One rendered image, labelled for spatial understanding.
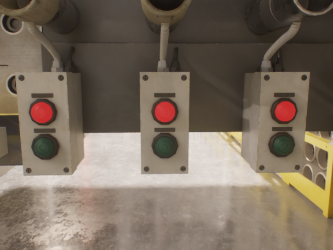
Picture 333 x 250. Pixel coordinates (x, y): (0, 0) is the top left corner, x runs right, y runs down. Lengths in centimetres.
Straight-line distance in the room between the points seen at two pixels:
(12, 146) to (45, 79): 24
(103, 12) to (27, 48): 15
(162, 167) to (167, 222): 122
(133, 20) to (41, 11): 20
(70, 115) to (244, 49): 30
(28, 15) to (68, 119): 15
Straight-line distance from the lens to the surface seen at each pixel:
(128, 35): 56
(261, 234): 164
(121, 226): 166
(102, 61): 54
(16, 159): 68
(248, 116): 52
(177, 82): 44
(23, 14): 40
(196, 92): 54
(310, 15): 42
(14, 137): 67
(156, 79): 44
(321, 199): 195
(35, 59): 60
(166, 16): 37
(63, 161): 48
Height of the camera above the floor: 77
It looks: 10 degrees down
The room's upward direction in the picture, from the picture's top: straight up
